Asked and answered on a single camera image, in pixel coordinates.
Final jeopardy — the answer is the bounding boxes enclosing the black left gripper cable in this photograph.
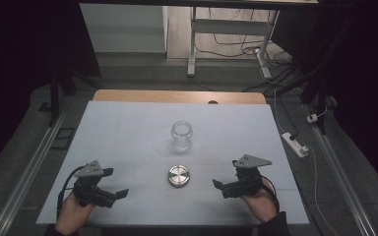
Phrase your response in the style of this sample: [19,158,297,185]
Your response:
[56,164,86,220]

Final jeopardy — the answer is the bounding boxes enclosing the thin white cable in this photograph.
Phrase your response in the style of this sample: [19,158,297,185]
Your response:
[273,88,340,236]

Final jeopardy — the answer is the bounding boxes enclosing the aluminium floor rail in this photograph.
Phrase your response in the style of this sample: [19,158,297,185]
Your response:
[0,106,73,236]
[303,103,378,236]

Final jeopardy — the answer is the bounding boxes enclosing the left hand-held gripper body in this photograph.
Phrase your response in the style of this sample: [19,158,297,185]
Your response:
[72,159,118,209]

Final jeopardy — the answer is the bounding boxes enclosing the person's left hand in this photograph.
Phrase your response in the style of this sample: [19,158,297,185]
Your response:
[54,191,96,236]

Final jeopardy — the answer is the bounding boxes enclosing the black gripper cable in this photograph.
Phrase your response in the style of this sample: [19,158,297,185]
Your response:
[260,175,281,213]
[56,164,86,220]

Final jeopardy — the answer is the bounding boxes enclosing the white metal desk frame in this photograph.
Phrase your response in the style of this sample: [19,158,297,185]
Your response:
[186,6,281,80]

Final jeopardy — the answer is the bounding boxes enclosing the person's right hand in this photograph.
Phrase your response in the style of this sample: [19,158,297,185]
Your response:
[241,186,279,224]

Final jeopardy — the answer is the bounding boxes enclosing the black metal stand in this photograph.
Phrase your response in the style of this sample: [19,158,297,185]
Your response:
[38,63,103,128]
[264,63,339,136]

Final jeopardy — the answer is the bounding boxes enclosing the wooden table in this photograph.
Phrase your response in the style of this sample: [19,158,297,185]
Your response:
[93,88,268,105]

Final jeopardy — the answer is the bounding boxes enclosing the clear glass jar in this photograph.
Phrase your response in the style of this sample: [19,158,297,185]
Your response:
[170,120,194,154]

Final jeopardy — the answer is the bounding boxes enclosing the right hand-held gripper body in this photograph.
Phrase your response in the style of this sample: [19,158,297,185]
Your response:
[221,153,274,200]

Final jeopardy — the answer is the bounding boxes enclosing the silver metal jar lid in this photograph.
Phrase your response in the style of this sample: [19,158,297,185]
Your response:
[166,164,191,189]

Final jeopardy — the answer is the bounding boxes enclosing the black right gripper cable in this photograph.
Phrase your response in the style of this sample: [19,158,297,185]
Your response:
[260,175,281,213]

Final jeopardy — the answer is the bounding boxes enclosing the tangle of black cables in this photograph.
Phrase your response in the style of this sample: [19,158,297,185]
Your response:
[195,7,296,94]

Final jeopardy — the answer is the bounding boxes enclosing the white table cover sheet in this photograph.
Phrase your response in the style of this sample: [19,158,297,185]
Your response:
[36,100,311,228]

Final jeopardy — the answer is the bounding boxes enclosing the black rectangular floor frame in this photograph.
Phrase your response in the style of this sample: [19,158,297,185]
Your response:
[50,126,77,151]

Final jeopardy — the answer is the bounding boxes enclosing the dark curtain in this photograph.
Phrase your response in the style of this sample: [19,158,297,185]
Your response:
[270,0,378,198]
[0,0,103,180]

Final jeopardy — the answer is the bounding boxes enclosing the white power strip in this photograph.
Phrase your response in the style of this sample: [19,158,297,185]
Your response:
[281,131,310,159]

